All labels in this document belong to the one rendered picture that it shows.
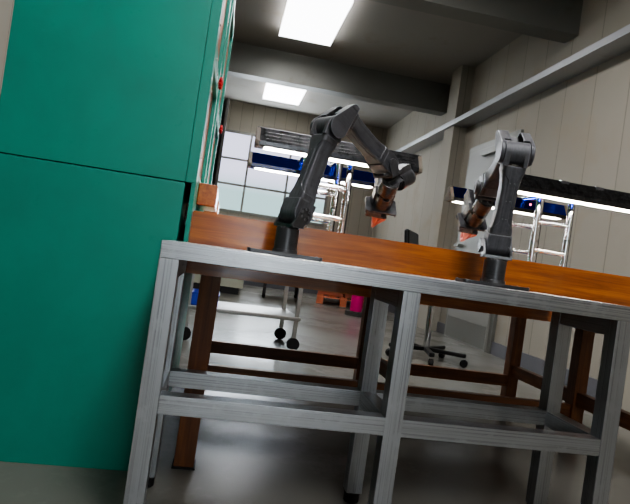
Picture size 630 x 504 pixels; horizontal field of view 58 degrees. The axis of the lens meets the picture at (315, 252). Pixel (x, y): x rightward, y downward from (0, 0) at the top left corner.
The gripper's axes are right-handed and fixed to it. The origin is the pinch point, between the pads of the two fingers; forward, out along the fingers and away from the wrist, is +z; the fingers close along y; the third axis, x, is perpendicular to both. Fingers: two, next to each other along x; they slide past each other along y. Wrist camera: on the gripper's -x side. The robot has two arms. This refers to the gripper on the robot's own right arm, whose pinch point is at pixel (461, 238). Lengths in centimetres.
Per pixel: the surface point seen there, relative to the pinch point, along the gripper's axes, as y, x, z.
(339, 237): 47, 17, -10
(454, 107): -171, -442, 233
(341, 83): -42, -506, 272
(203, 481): 78, 78, 33
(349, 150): 42, -28, -7
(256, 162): 72, -62, 36
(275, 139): 69, -27, -7
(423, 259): 19.6, 18.9, -7.7
